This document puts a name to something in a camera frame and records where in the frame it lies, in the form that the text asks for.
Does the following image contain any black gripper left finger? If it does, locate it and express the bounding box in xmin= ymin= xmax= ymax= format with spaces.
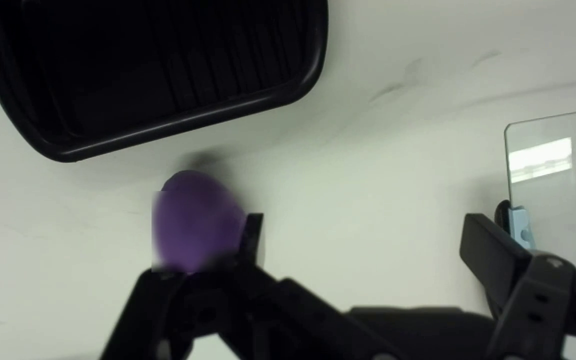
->
xmin=238 ymin=214 xmax=264 ymax=264

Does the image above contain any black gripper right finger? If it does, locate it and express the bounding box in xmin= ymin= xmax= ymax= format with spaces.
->
xmin=460 ymin=214 xmax=532 ymax=319

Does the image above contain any purple toy egg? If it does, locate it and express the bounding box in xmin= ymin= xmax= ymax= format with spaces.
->
xmin=151 ymin=170 xmax=245 ymax=274

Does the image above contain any black grill tray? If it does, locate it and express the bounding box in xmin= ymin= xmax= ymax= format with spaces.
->
xmin=0 ymin=0 xmax=327 ymax=162

